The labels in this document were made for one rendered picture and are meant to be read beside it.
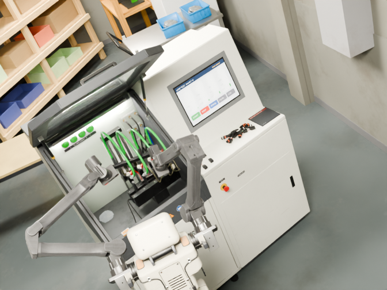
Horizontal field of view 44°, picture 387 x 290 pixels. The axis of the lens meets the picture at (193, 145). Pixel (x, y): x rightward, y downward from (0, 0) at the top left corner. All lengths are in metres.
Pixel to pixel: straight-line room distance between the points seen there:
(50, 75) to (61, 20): 0.90
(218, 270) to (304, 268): 0.61
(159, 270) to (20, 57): 5.13
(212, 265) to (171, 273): 1.18
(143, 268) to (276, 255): 1.64
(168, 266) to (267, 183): 1.34
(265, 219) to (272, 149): 0.53
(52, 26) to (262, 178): 4.91
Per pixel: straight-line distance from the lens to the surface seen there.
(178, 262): 2.17
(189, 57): 3.05
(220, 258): 3.35
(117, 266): 2.26
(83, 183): 2.39
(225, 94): 3.17
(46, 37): 7.28
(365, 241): 3.61
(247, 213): 3.30
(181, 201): 2.91
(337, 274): 3.46
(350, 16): 3.51
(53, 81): 7.17
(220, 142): 3.13
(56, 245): 2.28
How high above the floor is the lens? 2.74
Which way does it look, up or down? 33 degrees down
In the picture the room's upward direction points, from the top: 22 degrees counter-clockwise
